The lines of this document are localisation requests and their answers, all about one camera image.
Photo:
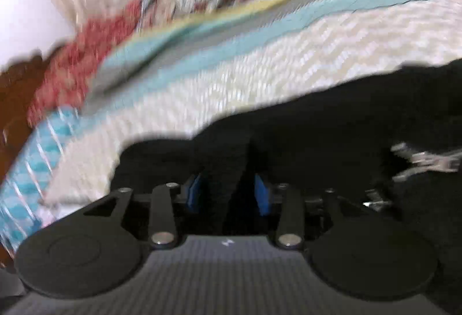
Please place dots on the patterned bed sheet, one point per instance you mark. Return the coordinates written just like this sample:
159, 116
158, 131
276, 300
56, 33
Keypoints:
252, 84

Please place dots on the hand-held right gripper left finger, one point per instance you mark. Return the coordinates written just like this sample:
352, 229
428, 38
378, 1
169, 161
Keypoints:
195, 194

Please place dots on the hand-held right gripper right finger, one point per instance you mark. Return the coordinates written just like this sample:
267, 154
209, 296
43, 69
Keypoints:
262, 194

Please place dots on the floral patchwork quilt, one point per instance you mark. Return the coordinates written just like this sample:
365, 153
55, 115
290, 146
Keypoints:
72, 73

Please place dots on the carved wooden headboard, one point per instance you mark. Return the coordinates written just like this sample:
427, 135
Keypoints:
18, 95

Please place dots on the black pants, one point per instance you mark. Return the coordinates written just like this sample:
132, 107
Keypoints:
325, 127

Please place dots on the teal wave pattern pillow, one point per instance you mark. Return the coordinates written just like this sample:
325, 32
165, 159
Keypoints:
32, 163

